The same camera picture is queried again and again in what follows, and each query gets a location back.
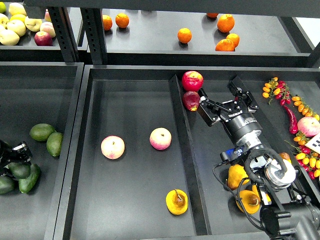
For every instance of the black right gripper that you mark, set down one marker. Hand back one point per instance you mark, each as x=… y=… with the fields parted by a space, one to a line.
x=235 y=115

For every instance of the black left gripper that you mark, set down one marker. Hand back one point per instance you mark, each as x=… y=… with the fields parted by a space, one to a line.
x=19 y=154

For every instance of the dark green avocado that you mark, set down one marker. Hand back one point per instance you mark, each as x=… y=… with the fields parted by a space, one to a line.
x=19 y=170

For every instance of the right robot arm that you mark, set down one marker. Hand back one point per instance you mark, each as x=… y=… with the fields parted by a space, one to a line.
x=286 y=211

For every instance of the light green avocado back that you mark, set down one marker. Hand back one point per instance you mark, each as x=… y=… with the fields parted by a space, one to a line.
x=41 y=132

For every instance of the light green avocado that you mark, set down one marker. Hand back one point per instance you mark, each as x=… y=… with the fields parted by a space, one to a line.
x=54 y=144
x=41 y=132

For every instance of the green avocado front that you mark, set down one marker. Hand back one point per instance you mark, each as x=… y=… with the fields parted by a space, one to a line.
x=27 y=184

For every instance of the light green avocado right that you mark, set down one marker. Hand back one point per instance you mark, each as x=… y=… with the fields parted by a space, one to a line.
x=54 y=144

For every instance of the green avocado lower left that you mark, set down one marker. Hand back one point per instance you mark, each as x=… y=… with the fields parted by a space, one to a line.
x=7 y=185

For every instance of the yellow pear with brown spot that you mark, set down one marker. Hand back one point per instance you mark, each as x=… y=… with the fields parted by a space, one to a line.
x=256 y=190

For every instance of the dark red apple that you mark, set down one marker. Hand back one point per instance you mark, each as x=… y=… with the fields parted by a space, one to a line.
x=191 y=100

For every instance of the bright red apple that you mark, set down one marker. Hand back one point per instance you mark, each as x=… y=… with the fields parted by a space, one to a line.
x=192 y=81

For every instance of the orange front right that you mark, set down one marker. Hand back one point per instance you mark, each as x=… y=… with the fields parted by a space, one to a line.
x=225 y=45

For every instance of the black tray divider right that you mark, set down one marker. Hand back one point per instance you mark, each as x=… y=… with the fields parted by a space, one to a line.
x=274 y=118

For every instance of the black tray divider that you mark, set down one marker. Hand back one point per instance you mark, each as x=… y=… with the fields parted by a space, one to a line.
x=274 y=118
x=191 y=171

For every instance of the orange small right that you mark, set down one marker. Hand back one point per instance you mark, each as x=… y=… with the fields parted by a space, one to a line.
x=234 y=38

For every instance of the cherry tomato bunch upper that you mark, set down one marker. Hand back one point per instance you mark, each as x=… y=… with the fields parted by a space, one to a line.
x=276 y=89

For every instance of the cherry tomato bunch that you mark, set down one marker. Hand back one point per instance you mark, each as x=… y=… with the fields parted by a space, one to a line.
x=276 y=89
x=307 y=158

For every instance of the black left tray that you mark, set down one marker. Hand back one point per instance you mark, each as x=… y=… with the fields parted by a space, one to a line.
x=33 y=93

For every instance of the black tray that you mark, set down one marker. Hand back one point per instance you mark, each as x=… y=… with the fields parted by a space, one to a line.
x=125 y=198
x=33 y=93

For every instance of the orange centre shelf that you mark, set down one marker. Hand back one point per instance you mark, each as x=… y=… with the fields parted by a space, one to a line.
x=184 y=35

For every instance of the large orange upper right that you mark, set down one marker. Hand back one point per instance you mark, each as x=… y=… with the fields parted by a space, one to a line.
x=225 y=23

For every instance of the pink apple centre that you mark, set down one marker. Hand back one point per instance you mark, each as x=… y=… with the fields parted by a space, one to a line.
x=160 y=138

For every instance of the pink apple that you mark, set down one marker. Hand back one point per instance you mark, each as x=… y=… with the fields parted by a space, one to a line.
x=112 y=147
x=160 y=138

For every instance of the red chili pepper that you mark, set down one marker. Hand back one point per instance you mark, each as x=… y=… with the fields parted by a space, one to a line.
x=293 y=124

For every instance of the orange under top bar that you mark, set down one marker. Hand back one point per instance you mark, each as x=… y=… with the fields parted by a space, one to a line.
x=212 y=15

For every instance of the black tray divider left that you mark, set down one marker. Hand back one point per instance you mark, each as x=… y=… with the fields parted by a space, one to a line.
x=191 y=171

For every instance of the orange cherry tomato vine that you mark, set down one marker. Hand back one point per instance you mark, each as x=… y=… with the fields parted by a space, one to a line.
x=304 y=108

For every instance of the pink apple left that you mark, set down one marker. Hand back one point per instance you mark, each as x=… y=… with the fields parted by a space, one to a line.
x=112 y=147

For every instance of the pink apple right edge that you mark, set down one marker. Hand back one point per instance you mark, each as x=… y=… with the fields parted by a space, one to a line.
x=309 y=126

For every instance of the black left back shelf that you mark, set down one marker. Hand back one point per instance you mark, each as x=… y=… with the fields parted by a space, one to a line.
x=27 y=50

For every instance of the black centre tray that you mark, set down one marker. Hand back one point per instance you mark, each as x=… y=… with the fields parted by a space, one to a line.
x=125 y=198

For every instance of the white marker tag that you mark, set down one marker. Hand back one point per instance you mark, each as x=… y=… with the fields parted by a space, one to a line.
x=314 y=143

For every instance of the cherry tomato bunch lower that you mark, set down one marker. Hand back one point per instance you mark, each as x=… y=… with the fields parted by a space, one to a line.
x=307 y=158

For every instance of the red apple on shelf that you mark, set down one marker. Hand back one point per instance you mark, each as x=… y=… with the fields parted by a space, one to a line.
x=43 y=38

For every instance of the pale yellow apple front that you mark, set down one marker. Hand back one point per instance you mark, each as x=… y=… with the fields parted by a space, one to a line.
x=9 y=37

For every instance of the orange half hidden left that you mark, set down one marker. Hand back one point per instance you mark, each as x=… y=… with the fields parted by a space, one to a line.
x=107 y=22

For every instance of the black top shelf bar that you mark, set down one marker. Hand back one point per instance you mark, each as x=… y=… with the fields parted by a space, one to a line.
x=279 y=8

